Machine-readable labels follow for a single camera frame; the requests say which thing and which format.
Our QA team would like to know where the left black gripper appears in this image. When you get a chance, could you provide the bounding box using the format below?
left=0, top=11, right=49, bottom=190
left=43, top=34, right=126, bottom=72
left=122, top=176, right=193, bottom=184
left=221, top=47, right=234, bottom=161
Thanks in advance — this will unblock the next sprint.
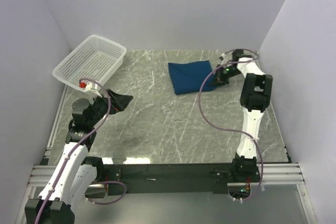
left=88, top=88, right=132, bottom=127

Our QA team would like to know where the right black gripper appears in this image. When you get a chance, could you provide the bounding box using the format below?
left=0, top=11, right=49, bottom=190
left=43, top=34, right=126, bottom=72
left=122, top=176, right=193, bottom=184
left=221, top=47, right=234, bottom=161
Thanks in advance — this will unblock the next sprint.
left=209, top=65, right=242, bottom=88

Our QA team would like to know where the blue mickey mouse t-shirt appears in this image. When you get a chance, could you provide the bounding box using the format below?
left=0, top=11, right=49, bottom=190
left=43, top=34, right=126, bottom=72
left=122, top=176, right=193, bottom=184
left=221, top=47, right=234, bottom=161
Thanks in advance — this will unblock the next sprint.
left=168, top=60, right=213, bottom=95

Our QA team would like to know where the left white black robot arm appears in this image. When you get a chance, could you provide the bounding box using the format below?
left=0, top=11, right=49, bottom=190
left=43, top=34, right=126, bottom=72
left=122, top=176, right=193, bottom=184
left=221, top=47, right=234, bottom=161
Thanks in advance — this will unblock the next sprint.
left=25, top=89, right=133, bottom=223

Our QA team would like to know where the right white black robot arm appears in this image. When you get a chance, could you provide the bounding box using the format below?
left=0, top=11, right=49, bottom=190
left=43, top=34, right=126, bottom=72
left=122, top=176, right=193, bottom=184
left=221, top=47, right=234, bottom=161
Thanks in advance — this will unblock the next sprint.
left=212, top=49, right=273, bottom=182

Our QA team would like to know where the white plastic mesh basket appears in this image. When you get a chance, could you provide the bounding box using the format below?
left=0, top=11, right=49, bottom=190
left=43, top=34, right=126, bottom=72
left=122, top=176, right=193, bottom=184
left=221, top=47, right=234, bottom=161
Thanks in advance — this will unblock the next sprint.
left=52, top=35, right=127, bottom=92

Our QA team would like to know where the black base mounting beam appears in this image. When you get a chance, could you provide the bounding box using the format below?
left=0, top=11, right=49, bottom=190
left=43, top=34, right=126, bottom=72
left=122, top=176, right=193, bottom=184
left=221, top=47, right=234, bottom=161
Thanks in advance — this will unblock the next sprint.
left=97, top=163, right=261, bottom=194

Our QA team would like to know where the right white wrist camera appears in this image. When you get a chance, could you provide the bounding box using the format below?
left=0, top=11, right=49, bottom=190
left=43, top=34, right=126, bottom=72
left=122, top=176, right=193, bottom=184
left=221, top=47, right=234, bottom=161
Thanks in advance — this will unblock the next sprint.
left=219, top=53, right=231, bottom=65

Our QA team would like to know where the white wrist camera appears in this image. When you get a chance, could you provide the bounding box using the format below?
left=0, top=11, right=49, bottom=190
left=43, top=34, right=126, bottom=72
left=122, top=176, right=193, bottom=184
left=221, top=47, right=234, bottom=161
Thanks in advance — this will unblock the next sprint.
left=219, top=53, right=231, bottom=65
left=79, top=81, right=102, bottom=98

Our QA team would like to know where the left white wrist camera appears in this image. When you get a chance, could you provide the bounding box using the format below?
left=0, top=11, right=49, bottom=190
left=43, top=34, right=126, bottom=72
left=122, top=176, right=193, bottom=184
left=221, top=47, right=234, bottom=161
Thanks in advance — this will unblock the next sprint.
left=79, top=81, right=102, bottom=98

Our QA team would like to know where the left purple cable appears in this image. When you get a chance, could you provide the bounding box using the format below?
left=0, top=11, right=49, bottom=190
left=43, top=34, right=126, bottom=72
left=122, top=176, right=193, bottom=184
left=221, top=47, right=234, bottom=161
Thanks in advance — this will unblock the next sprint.
left=33, top=77, right=128, bottom=224

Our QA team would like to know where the purple cable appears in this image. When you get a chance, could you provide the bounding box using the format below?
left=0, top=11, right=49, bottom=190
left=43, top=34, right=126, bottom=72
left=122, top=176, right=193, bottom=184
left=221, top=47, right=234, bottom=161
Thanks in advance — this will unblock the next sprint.
left=33, top=77, right=128, bottom=224
left=198, top=48, right=265, bottom=202

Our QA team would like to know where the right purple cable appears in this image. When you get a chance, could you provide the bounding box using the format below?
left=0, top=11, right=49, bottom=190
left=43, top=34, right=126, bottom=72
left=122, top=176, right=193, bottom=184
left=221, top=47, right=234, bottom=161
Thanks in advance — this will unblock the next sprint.
left=198, top=48, right=265, bottom=202

